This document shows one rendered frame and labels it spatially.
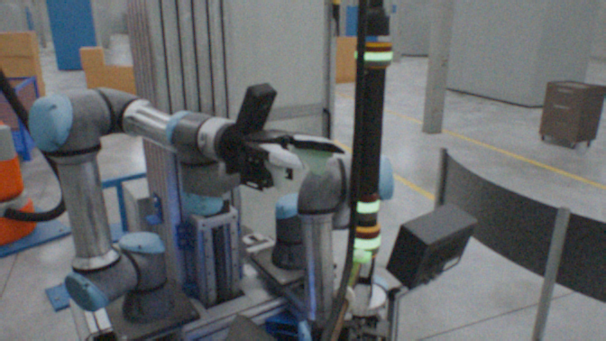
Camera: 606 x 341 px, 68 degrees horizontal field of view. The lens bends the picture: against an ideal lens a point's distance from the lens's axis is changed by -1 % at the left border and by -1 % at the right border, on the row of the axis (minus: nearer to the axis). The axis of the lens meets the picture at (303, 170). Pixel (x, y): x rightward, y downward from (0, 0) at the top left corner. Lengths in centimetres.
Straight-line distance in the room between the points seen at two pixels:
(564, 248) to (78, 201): 219
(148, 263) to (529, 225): 198
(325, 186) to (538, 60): 947
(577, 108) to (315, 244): 657
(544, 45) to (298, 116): 809
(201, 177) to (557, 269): 211
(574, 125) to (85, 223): 696
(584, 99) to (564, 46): 358
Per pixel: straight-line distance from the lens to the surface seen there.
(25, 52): 842
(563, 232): 254
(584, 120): 753
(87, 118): 110
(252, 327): 71
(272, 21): 264
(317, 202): 108
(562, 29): 1074
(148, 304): 136
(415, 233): 137
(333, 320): 47
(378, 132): 57
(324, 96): 292
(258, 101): 68
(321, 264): 112
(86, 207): 116
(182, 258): 155
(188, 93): 139
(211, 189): 86
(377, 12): 55
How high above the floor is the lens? 185
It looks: 19 degrees down
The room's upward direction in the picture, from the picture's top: straight up
